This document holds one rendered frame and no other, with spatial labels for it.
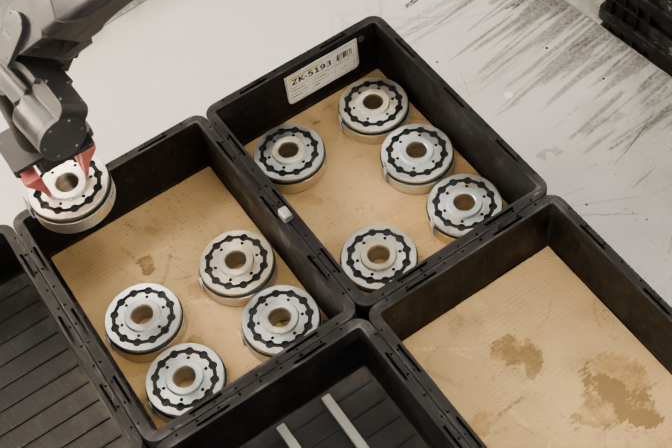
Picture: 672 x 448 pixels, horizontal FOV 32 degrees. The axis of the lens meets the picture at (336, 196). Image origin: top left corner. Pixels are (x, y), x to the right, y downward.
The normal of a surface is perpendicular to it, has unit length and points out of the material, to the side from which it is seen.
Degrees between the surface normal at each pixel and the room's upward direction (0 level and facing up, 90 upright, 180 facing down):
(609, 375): 0
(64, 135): 89
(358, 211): 0
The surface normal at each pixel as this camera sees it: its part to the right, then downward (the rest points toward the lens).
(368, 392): -0.09, -0.57
